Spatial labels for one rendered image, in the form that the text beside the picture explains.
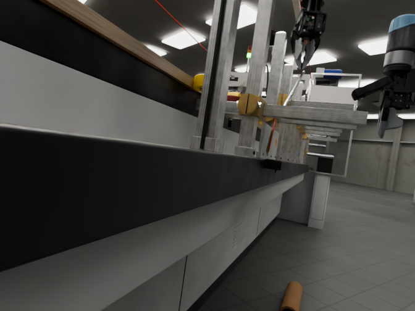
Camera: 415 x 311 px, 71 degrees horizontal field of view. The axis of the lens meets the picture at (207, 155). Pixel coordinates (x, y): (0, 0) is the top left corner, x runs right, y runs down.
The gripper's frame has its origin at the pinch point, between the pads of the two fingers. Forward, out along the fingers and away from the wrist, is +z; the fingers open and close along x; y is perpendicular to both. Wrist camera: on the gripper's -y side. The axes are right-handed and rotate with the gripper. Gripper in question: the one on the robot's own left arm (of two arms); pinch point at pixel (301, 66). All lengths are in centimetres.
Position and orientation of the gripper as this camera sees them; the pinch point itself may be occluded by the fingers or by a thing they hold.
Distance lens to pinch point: 100.3
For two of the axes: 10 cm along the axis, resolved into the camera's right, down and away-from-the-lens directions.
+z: -1.4, 9.9, 0.2
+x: 9.9, 1.5, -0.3
